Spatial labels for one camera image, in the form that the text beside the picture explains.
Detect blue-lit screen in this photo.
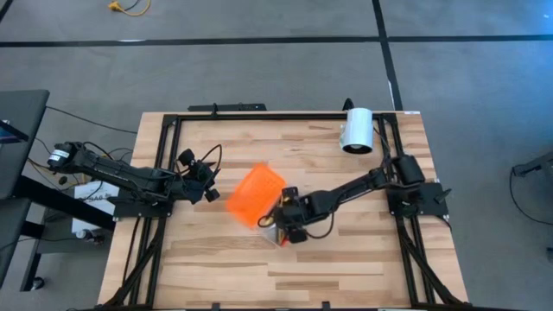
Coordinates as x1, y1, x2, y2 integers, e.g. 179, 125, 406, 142
0, 119, 29, 146

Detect black aluminium table frame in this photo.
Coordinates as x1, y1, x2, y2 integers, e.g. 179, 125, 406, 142
97, 111, 472, 311

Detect black floor cable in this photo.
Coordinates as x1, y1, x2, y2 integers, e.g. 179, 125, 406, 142
507, 166, 553, 225
45, 105, 138, 135

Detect clear box with orange lid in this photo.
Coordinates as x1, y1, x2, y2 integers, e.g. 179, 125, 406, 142
226, 162, 306, 248

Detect black side desk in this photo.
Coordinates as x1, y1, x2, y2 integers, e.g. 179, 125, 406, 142
0, 89, 51, 202

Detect yellow extension cable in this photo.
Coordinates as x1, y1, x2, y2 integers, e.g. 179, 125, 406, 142
107, 0, 152, 17

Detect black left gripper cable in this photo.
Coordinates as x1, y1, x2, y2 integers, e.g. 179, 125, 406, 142
200, 143, 224, 174

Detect black desk leg frame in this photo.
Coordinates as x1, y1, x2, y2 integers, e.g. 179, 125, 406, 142
12, 175, 118, 293

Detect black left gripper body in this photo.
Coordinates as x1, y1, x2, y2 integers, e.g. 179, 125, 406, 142
175, 148, 222, 205

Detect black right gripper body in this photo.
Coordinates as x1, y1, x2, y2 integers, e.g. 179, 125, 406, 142
274, 185, 329, 245

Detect black bar with knob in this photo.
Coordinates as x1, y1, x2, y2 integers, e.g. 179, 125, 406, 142
188, 102, 268, 112

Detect white cardboard box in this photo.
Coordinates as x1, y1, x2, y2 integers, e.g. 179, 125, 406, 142
71, 181, 120, 234

